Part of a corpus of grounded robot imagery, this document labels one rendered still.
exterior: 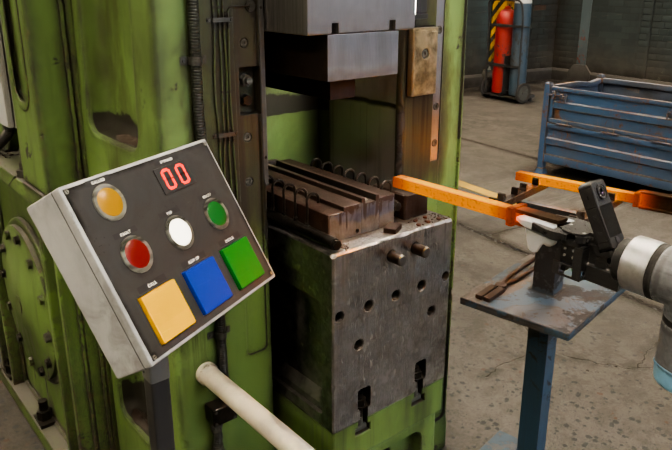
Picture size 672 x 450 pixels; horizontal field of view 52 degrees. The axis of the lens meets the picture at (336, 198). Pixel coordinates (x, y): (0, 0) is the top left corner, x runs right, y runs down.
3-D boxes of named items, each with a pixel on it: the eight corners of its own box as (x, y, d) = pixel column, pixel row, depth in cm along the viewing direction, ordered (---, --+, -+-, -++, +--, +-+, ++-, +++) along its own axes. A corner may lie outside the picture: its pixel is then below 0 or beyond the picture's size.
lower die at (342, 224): (393, 224, 164) (394, 190, 161) (328, 243, 152) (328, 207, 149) (290, 185, 195) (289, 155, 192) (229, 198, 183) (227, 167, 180)
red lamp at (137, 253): (157, 266, 102) (155, 239, 100) (127, 275, 99) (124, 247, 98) (148, 260, 104) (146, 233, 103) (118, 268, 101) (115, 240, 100)
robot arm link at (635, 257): (647, 250, 103) (678, 236, 109) (617, 240, 106) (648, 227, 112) (638, 305, 105) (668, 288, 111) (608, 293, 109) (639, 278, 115)
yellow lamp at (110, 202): (130, 215, 101) (128, 187, 100) (99, 222, 98) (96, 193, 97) (122, 210, 103) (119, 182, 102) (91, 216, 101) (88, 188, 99)
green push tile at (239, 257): (265, 273, 122) (246, 235, 121) (242, 289, 115) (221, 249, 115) (258, 276, 123) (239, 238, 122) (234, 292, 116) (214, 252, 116)
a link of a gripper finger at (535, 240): (505, 245, 124) (550, 261, 118) (508, 214, 123) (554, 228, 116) (515, 241, 126) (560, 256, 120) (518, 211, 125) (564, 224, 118)
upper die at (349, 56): (397, 74, 153) (399, 30, 150) (327, 82, 141) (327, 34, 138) (287, 57, 184) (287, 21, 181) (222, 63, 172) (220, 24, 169)
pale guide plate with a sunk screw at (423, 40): (436, 93, 180) (439, 26, 175) (411, 97, 175) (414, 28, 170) (430, 92, 182) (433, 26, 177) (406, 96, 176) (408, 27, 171)
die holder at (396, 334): (444, 377, 182) (453, 217, 168) (333, 435, 159) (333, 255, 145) (315, 303, 223) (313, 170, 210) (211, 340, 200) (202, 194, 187)
